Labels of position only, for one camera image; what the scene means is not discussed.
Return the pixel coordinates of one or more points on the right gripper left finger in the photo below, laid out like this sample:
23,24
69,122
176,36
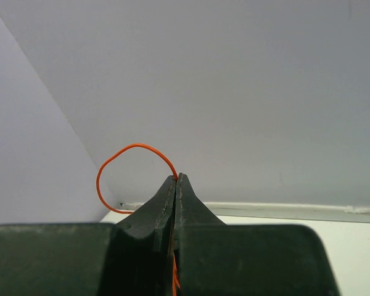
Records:
131,257

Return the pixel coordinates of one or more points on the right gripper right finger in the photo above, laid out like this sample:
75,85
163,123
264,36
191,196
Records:
214,258

